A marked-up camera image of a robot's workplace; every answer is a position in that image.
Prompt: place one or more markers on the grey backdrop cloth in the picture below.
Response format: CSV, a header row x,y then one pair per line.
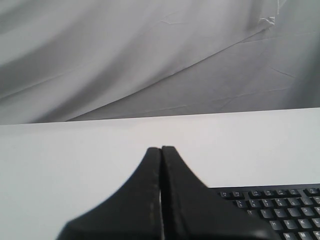
x,y
78,60

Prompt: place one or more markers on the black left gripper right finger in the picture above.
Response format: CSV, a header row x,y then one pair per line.
x,y
192,211

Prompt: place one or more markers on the black acer keyboard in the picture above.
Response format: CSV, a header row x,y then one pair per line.
x,y
293,211

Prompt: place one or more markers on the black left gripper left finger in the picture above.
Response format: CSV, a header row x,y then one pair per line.
x,y
133,212

